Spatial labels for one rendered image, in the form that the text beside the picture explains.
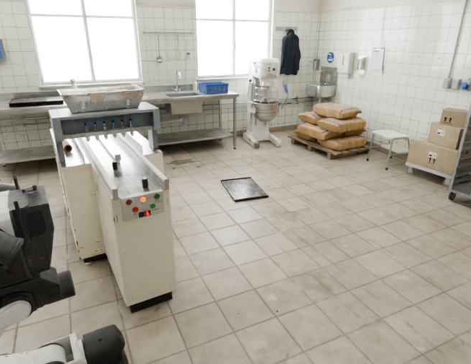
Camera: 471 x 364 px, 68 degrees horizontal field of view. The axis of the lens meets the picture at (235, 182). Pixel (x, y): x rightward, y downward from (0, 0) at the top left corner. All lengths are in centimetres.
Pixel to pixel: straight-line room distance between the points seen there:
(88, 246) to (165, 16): 392
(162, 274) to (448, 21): 452
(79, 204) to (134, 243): 73
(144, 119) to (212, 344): 165
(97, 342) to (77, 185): 122
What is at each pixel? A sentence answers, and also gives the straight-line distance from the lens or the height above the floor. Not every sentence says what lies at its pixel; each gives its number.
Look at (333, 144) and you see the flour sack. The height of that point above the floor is 21.
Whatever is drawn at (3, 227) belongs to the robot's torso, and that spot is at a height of 106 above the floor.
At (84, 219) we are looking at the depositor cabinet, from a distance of 283.
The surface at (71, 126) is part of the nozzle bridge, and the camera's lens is 269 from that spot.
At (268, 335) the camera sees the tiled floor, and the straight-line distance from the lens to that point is 230.
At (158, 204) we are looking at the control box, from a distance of 209.
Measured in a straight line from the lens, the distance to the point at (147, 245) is 222.
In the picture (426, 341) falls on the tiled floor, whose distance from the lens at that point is 253.
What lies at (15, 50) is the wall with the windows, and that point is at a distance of 569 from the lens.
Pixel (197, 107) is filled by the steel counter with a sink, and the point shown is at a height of 70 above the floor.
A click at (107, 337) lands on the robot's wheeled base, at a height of 35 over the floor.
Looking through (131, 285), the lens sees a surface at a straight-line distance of 235.
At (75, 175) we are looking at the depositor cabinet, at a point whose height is 77.
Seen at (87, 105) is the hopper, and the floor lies 123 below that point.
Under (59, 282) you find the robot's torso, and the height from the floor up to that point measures 72.
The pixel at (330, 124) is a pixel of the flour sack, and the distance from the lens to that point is 538.
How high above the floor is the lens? 165
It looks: 22 degrees down
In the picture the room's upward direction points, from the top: straight up
